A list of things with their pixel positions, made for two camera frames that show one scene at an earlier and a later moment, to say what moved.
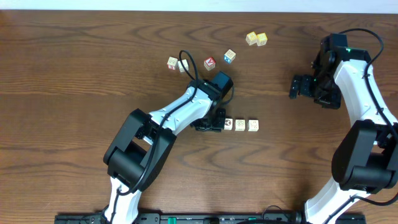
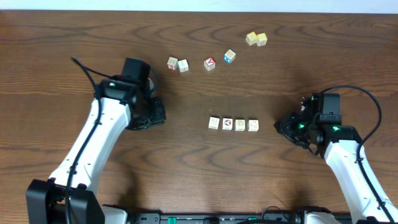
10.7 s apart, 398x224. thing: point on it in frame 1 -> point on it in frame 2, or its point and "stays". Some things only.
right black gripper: x=332 y=101 -> x=285 y=128
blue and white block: x=229 y=56 stays
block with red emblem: x=228 y=124 stays
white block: x=253 y=126 stays
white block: x=240 y=125 stays
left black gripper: x=209 y=125 -> x=156 y=111
